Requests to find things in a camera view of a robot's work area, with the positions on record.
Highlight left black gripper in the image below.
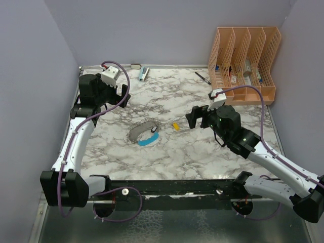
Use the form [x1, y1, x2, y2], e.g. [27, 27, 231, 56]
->
[95, 73, 130, 107]

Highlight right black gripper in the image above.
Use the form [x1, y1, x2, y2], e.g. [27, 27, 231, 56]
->
[186, 102, 228, 142]

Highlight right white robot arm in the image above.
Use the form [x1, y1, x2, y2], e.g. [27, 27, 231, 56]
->
[185, 105, 323, 223]

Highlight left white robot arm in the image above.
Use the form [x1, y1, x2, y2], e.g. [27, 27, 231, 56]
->
[40, 67, 131, 208]

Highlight yellow key tag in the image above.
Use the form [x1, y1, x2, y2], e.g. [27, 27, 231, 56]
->
[173, 123, 180, 131]

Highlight light blue white stapler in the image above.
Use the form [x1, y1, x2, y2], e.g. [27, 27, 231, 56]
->
[139, 66, 150, 82]

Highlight black pen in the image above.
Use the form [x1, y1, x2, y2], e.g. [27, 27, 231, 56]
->
[194, 71, 211, 85]

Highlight orange desk file organizer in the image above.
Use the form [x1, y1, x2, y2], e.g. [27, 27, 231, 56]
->
[208, 27, 281, 105]

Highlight items in organizer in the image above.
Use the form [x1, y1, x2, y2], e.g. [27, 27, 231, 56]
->
[215, 57, 263, 86]

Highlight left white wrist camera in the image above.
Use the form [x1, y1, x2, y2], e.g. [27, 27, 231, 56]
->
[101, 66, 120, 88]

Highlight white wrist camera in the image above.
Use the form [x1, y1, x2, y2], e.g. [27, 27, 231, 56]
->
[101, 66, 120, 88]
[208, 88, 227, 111]

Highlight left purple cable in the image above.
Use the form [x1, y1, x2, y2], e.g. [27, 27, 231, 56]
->
[57, 60, 143, 223]

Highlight purple cable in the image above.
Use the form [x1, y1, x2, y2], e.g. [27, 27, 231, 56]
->
[210, 85, 324, 220]
[57, 60, 143, 223]

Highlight beige wall clip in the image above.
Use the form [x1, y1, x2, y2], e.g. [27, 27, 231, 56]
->
[130, 63, 142, 70]

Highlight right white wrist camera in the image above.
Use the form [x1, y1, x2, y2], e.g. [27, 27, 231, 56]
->
[208, 88, 227, 111]

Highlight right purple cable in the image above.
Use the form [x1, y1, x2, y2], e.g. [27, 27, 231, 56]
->
[210, 85, 324, 220]

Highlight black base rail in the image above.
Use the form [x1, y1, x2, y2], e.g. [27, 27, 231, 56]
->
[86, 173, 264, 211]

